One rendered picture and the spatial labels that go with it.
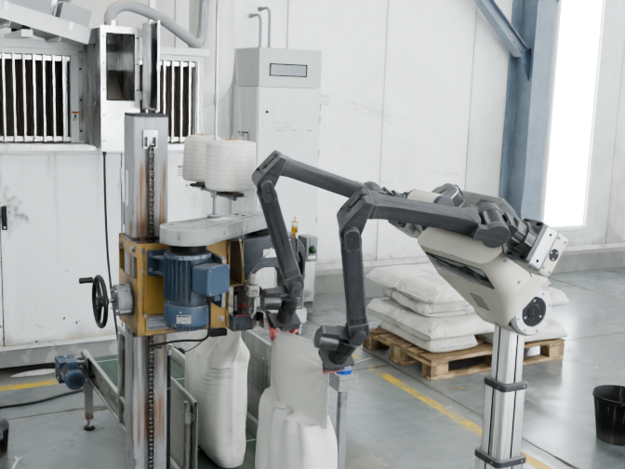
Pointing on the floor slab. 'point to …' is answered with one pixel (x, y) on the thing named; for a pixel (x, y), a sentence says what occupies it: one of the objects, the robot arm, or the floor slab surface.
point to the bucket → (610, 413)
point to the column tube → (133, 221)
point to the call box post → (341, 427)
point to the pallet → (402, 349)
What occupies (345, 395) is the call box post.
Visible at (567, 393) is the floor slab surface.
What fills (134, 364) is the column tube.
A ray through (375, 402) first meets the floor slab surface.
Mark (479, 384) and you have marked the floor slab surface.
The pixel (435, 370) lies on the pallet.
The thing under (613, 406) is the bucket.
